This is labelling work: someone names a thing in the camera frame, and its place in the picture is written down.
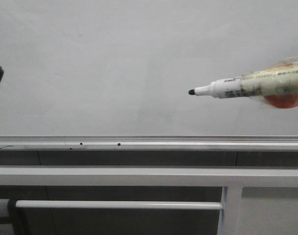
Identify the red round magnet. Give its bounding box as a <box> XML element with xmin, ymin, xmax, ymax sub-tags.
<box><xmin>261</xmin><ymin>56</ymin><xmax>298</xmax><ymax>110</ymax></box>

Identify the white metal stand frame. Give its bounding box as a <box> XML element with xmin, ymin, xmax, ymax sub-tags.
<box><xmin>0</xmin><ymin>165</ymin><xmax>298</xmax><ymax>235</ymax></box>

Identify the aluminium whiteboard tray rail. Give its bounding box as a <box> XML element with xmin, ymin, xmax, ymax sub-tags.
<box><xmin>0</xmin><ymin>135</ymin><xmax>298</xmax><ymax>151</ymax></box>

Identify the white horizontal stand rod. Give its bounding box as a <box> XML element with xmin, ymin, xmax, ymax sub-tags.
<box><xmin>15</xmin><ymin>200</ymin><xmax>224</xmax><ymax>210</ymax></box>

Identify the white whiteboard marker pen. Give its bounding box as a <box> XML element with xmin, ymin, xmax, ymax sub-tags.
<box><xmin>188</xmin><ymin>58</ymin><xmax>298</xmax><ymax>99</ymax></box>

